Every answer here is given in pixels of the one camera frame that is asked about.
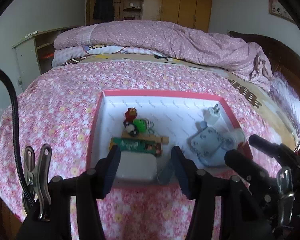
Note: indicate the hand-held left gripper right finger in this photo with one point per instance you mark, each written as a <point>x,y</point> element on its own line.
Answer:
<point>183,172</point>

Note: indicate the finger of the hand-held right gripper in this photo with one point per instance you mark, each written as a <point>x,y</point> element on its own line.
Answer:
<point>265,142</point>
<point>242,163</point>

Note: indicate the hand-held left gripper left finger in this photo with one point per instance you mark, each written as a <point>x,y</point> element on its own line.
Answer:
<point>112,167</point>

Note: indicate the white rounded plastic case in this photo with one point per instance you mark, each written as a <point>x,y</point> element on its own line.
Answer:
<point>137,166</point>

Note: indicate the white bottle orange label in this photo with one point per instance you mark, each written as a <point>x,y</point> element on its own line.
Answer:
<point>236,137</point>

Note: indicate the green printed lighter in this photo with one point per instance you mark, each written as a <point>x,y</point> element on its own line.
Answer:
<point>137,146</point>

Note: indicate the notched wooden block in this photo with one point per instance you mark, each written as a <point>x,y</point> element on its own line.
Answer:
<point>157,138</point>

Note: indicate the green striped toy figure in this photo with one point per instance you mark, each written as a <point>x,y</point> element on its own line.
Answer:
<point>139,124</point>

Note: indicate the white charger plug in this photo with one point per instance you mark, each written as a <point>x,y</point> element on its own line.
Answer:
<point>212,115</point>

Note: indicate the pink shallow cardboard box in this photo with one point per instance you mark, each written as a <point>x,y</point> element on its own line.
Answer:
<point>170,107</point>

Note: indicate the metal spring clip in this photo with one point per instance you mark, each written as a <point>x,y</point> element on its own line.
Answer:
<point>285,187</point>
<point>40,177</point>

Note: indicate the purple pillow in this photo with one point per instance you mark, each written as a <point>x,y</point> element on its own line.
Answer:
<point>287,92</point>

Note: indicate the pink floral bedsheet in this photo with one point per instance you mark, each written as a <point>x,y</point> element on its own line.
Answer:
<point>52,105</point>

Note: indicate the dark wooden headboard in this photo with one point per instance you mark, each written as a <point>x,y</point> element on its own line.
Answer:
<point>285,52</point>

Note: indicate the cartoon printed blanket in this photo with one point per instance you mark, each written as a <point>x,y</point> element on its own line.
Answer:
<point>100,50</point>

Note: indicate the pink quilt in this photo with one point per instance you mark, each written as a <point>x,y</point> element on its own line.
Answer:
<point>152,35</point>

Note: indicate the white bedside cabinet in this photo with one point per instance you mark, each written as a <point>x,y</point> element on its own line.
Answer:
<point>25,60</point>

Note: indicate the dark hanging coat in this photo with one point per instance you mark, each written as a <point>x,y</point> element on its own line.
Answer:
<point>103,5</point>

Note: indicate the wooden wardrobe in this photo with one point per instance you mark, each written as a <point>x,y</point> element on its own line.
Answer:
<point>177,0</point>

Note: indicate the framed wall picture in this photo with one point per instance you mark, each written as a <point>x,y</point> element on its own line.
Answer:
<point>280,8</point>

